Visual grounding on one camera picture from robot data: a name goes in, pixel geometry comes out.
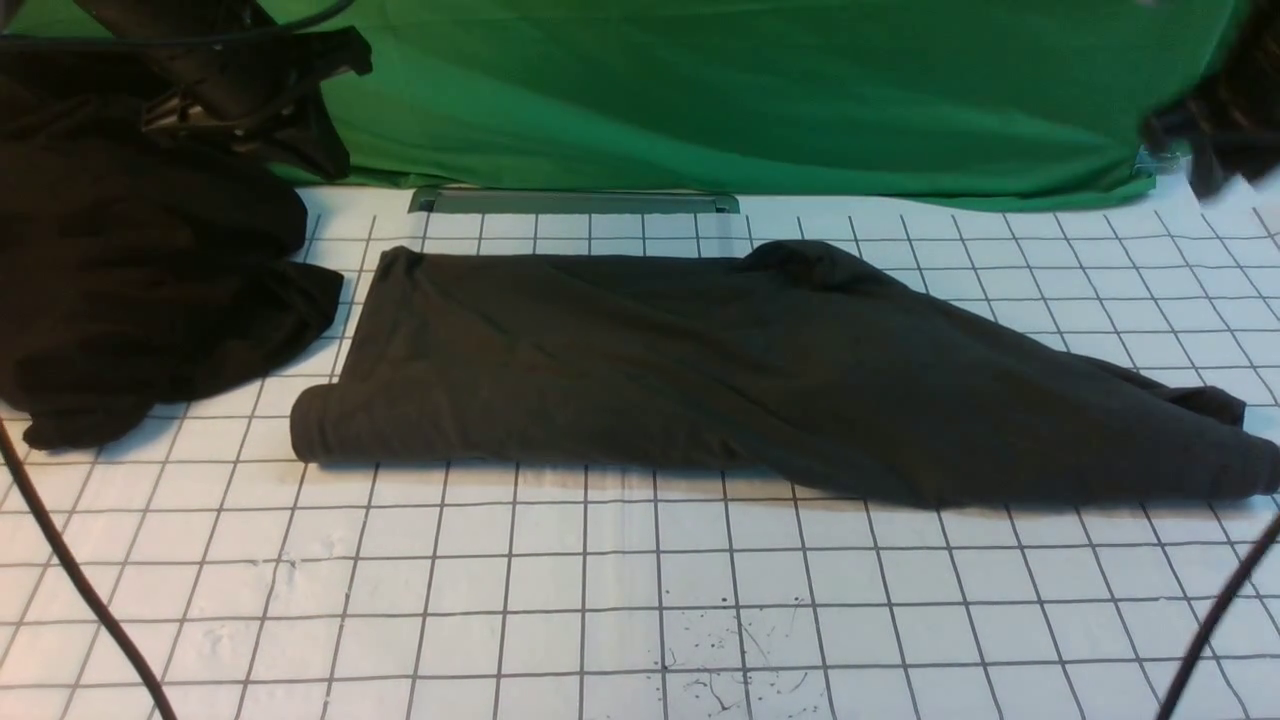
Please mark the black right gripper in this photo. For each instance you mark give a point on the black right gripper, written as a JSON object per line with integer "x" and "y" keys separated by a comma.
{"x": 1229, "y": 121}

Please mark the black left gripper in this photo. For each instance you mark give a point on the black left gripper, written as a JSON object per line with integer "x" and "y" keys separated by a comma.
{"x": 241, "y": 80}

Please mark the gray long sleeve shirt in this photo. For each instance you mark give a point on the gray long sleeve shirt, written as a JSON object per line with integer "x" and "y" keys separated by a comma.
{"x": 798, "y": 359}

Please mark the metal binder clip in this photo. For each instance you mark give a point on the metal binder clip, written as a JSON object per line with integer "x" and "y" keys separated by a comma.
{"x": 1151, "y": 163}

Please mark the black crumpled garment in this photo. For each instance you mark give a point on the black crumpled garment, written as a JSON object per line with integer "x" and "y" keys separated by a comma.
{"x": 136, "y": 272}

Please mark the gray metal bar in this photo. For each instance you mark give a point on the gray metal bar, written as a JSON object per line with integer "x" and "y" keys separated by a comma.
{"x": 476, "y": 201}

